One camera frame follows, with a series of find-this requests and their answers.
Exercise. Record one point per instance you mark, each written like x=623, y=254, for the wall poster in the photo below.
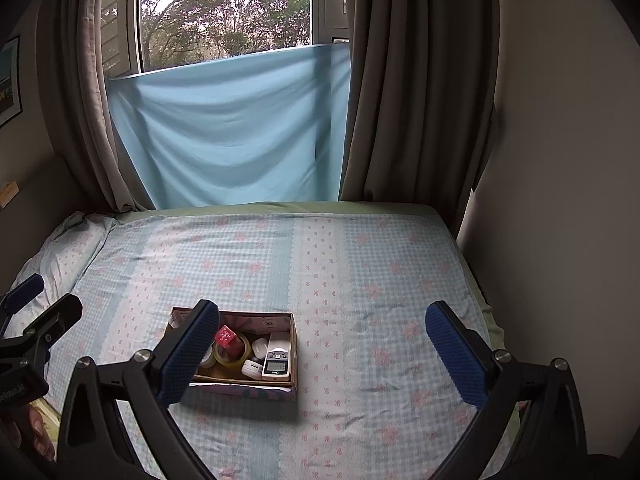
x=9, y=85

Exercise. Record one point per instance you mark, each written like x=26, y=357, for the red and white carton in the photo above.
x=227, y=335

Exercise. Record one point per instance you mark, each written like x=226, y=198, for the cardboard box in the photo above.
x=240, y=391

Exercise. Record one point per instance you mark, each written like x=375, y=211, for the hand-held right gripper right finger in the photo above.
x=452, y=355

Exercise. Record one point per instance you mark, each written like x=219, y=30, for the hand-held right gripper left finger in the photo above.
x=190, y=355

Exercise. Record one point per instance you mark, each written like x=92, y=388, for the white remote control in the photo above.
x=276, y=357

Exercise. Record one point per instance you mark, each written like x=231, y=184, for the window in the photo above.
x=225, y=5

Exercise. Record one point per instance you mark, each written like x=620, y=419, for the white earbuds case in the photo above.
x=259, y=348

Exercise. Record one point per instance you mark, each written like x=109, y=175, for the clear tape roll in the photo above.
x=235, y=361

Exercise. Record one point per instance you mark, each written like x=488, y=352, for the floral pillow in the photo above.
x=65, y=250

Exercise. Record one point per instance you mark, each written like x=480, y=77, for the green blanket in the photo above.
x=300, y=206

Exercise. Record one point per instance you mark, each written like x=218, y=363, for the light blue cloth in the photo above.
x=225, y=125

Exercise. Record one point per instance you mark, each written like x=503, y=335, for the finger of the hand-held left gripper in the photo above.
x=55, y=317
x=22, y=290

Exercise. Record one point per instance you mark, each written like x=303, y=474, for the checked floral bedsheet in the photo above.
x=350, y=270

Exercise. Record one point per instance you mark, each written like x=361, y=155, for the white pill bottle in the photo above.
x=251, y=370

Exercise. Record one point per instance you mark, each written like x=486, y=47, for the person's left hand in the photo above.
x=35, y=425

